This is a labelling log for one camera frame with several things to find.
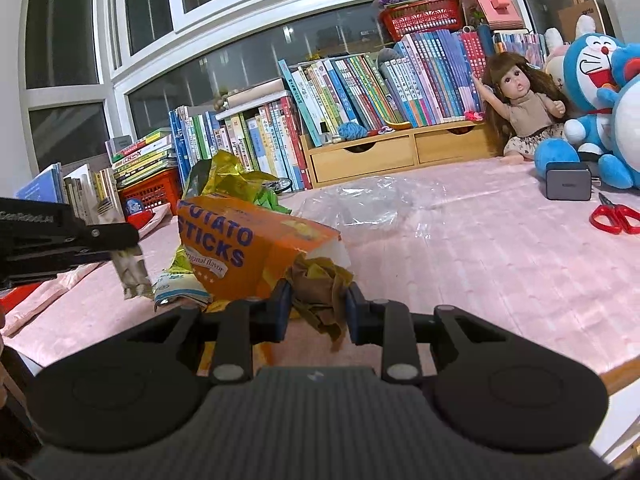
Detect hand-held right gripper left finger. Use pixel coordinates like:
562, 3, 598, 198
127, 279, 292, 386

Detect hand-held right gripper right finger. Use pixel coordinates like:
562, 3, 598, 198
347, 283, 507, 386

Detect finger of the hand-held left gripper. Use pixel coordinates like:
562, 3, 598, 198
74, 222, 141, 267

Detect brown wrapper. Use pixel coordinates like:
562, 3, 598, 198
286, 256, 355, 354

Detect small silver snack packet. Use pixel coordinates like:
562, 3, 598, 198
111, 246, 153, 301

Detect orange cardboard snack box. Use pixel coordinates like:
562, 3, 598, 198
176, 196, 352, 367

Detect clear plastic bag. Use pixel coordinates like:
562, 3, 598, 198
297, 176, 451, 234

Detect gold green foil bag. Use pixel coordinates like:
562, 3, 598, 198
172, 150, 282, 281

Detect red flat box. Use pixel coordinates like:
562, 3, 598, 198
0, 209, 157, 313

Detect folded pink cloth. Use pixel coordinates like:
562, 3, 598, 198
0, 203, 173, 338

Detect red plastic crate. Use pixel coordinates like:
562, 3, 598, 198
117, 167, 181, 216

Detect white blue printed packet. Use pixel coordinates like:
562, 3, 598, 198
152, 270, 214, 311

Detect wooden drawer organizer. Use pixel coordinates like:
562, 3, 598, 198
299, 120, 501, 186

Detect rolled brown paper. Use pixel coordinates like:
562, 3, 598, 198
220, 78, 287, 111

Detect black charger box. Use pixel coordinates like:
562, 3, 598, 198
545, 161, 601, 202

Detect long-haired doll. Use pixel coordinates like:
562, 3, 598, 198
472, 51, 581, 163

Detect red scissors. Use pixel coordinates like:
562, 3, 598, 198
589, 192, 640, 235

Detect red plastic basket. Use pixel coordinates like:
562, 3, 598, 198
378, 0, 463, 43

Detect blue cat plush toy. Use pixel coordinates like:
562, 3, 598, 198
595, 42, 640, 191
534, 35, 628, 188

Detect white bunny plush toy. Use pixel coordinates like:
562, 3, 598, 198
542, 14, 603, 96

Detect brown paper bag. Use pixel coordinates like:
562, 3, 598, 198
557, 0, 608, 43

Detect white window frame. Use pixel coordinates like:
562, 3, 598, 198
20, 0, 521, 173

